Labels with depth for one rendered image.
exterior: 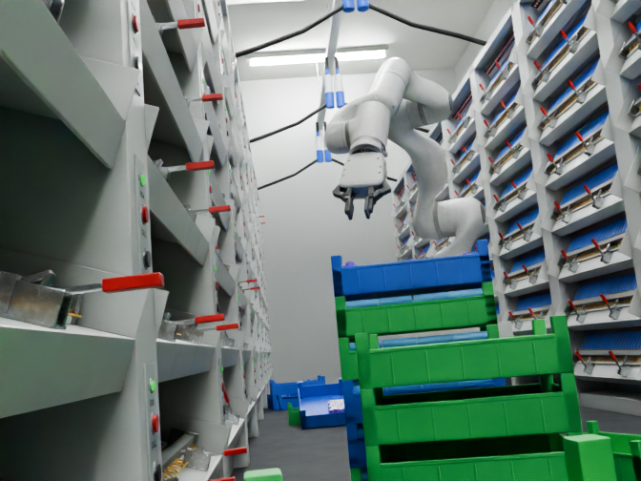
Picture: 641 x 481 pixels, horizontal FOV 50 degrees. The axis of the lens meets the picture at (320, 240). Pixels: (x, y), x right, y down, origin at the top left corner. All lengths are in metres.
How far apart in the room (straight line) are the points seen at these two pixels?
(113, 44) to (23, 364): 0.38
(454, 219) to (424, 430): 1.27
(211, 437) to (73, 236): 0.74
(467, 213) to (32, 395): 1.90
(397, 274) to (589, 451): 0.95
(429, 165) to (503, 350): 1.18
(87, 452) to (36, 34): 0.34
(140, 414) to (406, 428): 0.49
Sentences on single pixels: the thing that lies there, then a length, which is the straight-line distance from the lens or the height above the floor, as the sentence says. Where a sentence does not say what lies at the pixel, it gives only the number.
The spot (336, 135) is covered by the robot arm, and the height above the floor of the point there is 0.80.
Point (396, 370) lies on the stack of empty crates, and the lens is 1.02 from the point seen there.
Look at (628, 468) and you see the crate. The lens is 1.50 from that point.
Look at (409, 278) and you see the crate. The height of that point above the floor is 0.42.
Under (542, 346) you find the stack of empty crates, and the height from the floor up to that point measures 0.28.
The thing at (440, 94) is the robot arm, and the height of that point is 0.99.
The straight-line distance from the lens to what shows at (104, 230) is 0.63.
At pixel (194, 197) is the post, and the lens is 1.35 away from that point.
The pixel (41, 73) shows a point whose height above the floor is 0.48.
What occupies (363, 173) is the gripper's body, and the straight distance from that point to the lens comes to 1.54.
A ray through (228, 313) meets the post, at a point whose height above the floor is 0.43.
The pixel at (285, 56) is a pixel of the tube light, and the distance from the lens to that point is 6.26.
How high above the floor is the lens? 0.30
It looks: 9 degrees up
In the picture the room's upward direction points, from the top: 5 degrees counter-clockwise
